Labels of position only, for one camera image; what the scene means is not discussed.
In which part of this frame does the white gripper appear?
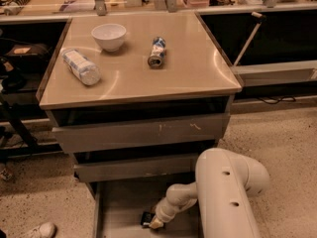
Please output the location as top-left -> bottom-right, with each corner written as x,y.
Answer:
149,197 -> 179,229

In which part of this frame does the dark blue rxbar wrapper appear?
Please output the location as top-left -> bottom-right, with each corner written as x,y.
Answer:
141,211 -> 155,228

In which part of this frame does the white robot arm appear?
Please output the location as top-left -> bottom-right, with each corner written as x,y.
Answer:
150,148 -> 269,238

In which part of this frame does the open bottom drawer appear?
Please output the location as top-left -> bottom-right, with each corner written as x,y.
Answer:
92,173 -> 204,238

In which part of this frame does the middle drawer front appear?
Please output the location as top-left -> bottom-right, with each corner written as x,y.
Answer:
74,153 -> 198,182

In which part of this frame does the top drawer front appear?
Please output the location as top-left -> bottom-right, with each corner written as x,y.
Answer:
53,113 -> 230,154

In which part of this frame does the grey drawer cabinet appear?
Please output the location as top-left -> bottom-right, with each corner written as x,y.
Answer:
36,11 -> 245,238

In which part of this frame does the white sneaker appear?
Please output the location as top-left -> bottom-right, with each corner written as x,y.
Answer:
22,222 -> 56,238

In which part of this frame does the black metal stand leg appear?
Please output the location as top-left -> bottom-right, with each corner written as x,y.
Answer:
0,95 -> 38,148

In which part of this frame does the clear plastic bottle lying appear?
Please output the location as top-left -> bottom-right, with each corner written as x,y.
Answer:
61,49 -> 101,86

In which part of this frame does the blue white drink can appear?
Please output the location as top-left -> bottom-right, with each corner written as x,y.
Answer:
148,37 -> 165,67

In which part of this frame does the white ceramic bowl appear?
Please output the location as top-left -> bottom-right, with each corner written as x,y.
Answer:
91,24 -> 127,52

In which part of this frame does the black bag on shelf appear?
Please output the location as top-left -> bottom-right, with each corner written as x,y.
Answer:
5,44 -> 51,73

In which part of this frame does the black floor cable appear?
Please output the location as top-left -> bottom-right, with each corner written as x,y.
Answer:
257,96 -> 297,105

